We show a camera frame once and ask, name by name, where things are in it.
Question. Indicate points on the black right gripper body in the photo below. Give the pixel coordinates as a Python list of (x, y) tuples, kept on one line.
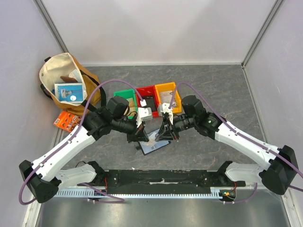
[(169, 128)]

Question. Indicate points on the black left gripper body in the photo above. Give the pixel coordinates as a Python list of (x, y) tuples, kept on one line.
[(124, 125)]

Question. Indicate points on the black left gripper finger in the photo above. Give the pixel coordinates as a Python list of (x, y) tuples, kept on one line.
[(135, 136), (143, 135)]

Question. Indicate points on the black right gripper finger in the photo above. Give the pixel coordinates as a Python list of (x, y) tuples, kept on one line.
[(169, 131), (163, 133)]

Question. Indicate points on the white patterned VIP card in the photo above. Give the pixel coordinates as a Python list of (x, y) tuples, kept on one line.
[(153, 144)]

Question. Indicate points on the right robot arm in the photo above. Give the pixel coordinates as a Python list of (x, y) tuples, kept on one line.
[(274, 167)]

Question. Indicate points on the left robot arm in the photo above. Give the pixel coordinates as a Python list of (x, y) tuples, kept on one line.
[(44, 177)]

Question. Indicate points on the gold card rear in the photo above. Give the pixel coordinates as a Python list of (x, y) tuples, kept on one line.
[(131, 102)]

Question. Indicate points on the white patterned card stack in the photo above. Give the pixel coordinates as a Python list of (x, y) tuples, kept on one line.
[(166, 96)]

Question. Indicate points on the black cards in bin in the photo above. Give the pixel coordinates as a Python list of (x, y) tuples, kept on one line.
[(151, 102)]

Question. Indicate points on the green plastic bin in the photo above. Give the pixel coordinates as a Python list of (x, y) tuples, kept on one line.
[(130, 93)]

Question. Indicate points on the yellow plastic bin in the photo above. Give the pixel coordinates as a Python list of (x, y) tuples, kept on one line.
[(176, 105)]

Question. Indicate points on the red plastic bin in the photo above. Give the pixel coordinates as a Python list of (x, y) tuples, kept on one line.
[(149, 90)]

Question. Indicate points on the orange snack packet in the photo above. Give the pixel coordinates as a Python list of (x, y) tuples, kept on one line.
[(67, 121)]

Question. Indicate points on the blue white booklet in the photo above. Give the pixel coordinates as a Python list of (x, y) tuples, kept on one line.
[(70, 92)]

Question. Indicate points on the silver foil packet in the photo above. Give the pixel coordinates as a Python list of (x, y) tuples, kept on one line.
[(75, 74)]

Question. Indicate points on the brown wallet in bag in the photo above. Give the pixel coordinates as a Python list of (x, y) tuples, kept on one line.
[(66, 79)]

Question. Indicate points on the mustard canvas tote bag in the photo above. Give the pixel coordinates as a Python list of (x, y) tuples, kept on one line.
[(62, 65)]

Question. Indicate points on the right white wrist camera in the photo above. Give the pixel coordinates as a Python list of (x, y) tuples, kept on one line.
[(164, 109)]

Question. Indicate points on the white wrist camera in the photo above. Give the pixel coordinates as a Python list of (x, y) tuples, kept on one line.
[(144, 113), (164, 109)]

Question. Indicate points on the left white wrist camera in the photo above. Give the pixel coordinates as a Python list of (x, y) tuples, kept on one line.
[(144, 113)]

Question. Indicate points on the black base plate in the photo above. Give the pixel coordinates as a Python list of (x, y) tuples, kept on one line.
[(163, 181)]

